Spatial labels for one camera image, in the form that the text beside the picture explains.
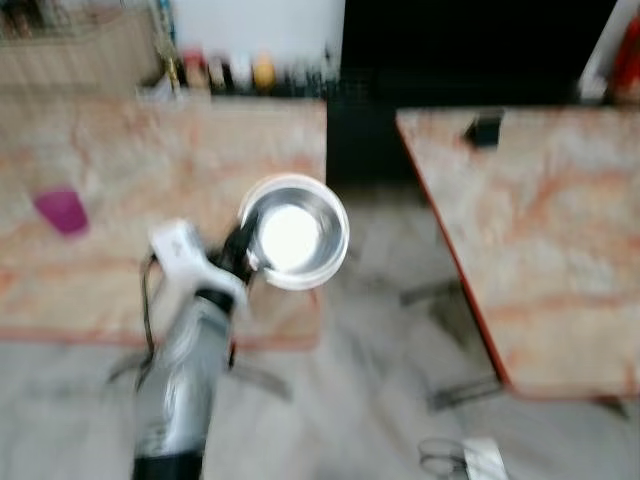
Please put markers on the marble table with red edge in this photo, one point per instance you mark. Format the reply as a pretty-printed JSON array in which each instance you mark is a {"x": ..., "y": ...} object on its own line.
[{"x": 550, "y": 240}]

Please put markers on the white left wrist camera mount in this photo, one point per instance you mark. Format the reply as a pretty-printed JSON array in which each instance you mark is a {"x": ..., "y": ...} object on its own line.
[{"x": 188, "y": 255}]

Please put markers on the round steel bowl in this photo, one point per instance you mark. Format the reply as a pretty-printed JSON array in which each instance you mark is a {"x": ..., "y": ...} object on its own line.
[{"x": 295, "y": 235}]

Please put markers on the yellow bottle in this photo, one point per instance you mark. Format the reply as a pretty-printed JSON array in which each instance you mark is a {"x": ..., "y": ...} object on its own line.
[{"x": 263, "y": 73}]

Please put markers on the red cylinder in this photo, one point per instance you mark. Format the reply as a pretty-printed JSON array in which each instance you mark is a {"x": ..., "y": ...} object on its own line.
[{"x": 629, "y": 62}]

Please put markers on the purple plastic cup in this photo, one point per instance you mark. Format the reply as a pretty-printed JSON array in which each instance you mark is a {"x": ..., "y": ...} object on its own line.
[{"x": 62, "y": 211}]

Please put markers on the marble table with bowl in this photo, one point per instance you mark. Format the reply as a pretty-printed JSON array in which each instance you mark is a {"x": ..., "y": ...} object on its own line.
[{"x": 130, "y": 150}]

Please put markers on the small black box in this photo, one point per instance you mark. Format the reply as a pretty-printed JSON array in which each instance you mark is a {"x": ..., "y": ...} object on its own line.
[{"x": 485, "y": 130}]

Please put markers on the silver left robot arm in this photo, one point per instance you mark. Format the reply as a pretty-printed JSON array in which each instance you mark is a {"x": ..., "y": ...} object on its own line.
[{"x": 185, "y": 380}]

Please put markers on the brown wicker basket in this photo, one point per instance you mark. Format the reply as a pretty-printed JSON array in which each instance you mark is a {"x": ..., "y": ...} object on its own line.
[{"x": 75, "y": 55}]

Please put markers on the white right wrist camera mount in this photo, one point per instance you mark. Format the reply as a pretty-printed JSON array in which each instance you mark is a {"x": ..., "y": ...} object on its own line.
[{"x": 487, "y": 460}]

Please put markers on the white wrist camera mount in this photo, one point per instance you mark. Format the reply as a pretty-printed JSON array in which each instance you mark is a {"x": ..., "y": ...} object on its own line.
[
  {"x": 188, "y": 255},
  {"x": 487, "y": 460}
]

